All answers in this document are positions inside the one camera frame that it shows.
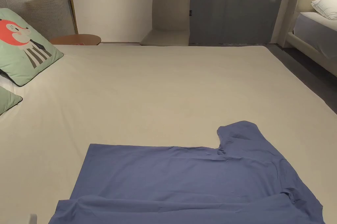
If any plain green cushion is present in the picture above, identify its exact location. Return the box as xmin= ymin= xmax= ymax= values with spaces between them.
xmin=0 ymin=86 xmax=23 ymax=116

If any blue shirt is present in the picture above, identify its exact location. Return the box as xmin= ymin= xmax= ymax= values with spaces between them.
xmin=48 ymin=120 xmax=324 ymax=224

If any green cushion with fox print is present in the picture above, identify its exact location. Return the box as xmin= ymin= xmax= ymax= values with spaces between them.
xmin=0 ymin=8 xmax=65 ymax=87

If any bed with beige sheet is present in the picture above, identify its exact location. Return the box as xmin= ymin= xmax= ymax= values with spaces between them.
xmin=0 ymin=44 xmax=337 ymax=224

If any round wooden side table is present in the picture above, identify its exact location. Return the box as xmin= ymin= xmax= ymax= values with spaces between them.
xmin=49 ymin=34 xmax=102 ymax=46

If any grey padded headboard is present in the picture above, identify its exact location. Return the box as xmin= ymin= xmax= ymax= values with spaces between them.
xmin=0 ymin=0 xmax=77 ymax=42

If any brass floor lamp pole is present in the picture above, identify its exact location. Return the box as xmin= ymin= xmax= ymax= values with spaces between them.
xmin=64 ymin=0 xmax=79 ymax=35

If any grey upholstered chair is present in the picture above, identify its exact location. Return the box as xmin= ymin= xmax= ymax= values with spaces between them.
xmin=139 ymin=0 xmax=191 ymax=47

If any grey wardrobe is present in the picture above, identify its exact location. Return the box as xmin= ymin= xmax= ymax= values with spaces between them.
xmin=173 ymin=0 xmax=290 ymax=45

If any cream bed with grey mattress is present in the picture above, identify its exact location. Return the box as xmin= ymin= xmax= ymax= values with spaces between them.
xmin=271 ymin=0 xmax=337 ymax=78

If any white pillow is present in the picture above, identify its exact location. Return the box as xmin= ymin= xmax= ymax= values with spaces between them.
xmin=310 ymin=0 xmax=337 ymax=20

